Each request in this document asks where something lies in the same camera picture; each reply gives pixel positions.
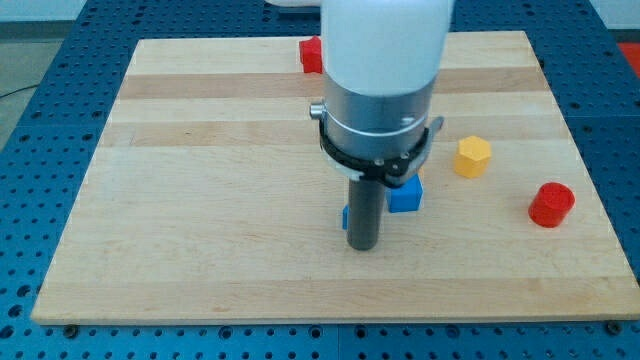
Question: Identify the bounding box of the black cable on floor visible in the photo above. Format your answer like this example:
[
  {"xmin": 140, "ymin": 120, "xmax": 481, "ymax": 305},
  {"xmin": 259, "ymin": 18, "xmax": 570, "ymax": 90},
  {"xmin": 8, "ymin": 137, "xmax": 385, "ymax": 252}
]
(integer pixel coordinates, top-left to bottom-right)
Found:
[{"xmin": 0, "ymin": 83, "xmax": 40, "ymax": 100}]

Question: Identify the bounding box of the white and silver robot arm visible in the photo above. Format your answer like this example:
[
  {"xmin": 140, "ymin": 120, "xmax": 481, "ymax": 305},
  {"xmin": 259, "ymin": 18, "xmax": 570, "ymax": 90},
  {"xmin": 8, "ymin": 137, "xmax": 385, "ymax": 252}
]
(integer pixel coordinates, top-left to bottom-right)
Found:
[{"xmin": 310, "ymin": 0, "xmax": 455, "ymax": 250}]

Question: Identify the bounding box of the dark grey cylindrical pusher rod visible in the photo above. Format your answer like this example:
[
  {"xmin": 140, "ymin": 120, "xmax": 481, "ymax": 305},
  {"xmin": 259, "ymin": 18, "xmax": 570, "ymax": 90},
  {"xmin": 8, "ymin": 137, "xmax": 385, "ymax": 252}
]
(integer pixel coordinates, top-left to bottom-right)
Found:
[{"xmin": 347, "ymin": 180, "xmax": 385, "ymax": 251}]

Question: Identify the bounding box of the small blue block behind rod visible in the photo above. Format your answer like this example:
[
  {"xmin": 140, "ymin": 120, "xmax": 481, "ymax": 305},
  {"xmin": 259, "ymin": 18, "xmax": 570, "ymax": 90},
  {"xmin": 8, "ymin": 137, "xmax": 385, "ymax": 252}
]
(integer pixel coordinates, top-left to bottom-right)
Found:
[{"xmin": 342, "ymin": 204, "xmax": 349, "ymax": 230}]

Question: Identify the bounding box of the yellow hexagon block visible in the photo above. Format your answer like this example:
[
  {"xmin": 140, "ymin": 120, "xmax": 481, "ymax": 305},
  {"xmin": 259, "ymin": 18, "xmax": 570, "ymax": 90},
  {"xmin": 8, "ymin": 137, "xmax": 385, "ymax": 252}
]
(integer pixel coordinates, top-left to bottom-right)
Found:
[{"xmin": 454, "ymin": 136, "xmax": 492, "ymax": 179}]

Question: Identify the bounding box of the light wooden board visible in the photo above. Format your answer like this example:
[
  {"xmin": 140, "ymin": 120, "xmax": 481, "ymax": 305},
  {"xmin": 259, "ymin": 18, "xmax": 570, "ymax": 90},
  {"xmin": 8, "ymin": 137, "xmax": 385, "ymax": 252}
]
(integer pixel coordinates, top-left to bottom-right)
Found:
[{"xmin": 31, "ymin": 31, "xmax": 639, "ymax": 325}]

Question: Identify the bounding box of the red block at back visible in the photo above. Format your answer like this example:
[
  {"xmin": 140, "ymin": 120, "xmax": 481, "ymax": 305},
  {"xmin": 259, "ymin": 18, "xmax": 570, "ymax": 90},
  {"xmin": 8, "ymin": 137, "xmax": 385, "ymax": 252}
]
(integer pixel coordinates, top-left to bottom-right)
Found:
[{"xmin": 298, "ymin": 36, "xmax": 323, "ymax": 74}]

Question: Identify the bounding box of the red cylinder block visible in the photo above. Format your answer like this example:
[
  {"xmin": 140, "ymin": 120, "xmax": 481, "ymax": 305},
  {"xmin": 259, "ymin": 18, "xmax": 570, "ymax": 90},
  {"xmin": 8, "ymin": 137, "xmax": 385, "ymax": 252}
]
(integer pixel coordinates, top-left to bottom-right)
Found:
[{"xmin": 528, "ymin": 182, "xmax": 576, "ymax": 228}]

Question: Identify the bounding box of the blue cube block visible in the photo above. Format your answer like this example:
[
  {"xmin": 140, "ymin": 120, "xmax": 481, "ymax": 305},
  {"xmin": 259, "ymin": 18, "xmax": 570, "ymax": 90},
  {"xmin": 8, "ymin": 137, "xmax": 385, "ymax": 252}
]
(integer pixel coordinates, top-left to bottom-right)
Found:
[{"xmin": 385, "ymin": 175, "xmax": 424, "ymax": 213}]

